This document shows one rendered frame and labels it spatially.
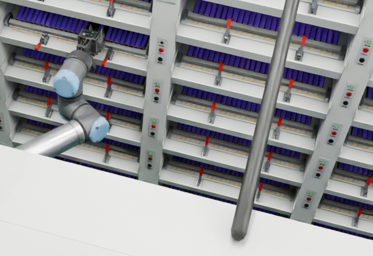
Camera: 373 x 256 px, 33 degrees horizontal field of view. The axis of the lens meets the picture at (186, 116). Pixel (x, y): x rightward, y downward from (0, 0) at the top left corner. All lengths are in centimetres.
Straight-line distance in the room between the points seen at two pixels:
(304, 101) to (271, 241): 147
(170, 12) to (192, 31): 12
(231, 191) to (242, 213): 187
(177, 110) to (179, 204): 158
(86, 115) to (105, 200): 124
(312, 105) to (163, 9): 66
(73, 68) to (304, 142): 95
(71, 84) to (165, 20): 40
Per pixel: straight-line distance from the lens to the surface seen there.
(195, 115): 255
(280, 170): 269
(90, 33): 238
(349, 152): 257
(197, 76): 242
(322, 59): 230
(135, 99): 259
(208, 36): 229
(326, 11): 218
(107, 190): 101
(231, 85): 241
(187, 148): 269
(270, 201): 284
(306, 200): 276
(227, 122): 254
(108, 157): 287
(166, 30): 229
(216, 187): 283
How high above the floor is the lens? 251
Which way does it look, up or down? 43 degrees down
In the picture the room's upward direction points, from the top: 8 degrees clockwise
